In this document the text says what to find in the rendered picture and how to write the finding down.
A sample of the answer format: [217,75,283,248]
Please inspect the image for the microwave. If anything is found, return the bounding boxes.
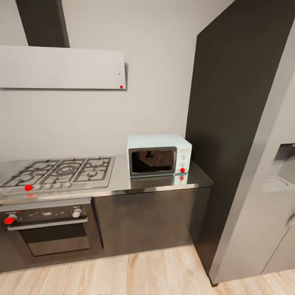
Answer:
[127,134,192,177]

